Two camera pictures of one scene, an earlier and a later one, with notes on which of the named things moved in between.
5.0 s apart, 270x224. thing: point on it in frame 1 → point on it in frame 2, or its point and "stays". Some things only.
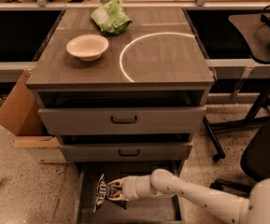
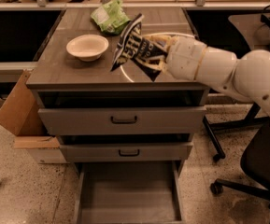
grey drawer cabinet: x=123 y=90 stays
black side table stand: x=262 y=35 stays
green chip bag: x=111 y=17 stays
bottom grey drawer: x=150 y=209 stays
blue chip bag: x=104 y=192 → x=132 y=46
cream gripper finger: x=118 y=183 → x=170 y=39
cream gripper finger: x=119 y=197 → x=161 y=65
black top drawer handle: x=123 y=121 stays
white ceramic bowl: x=88 y=47 stays
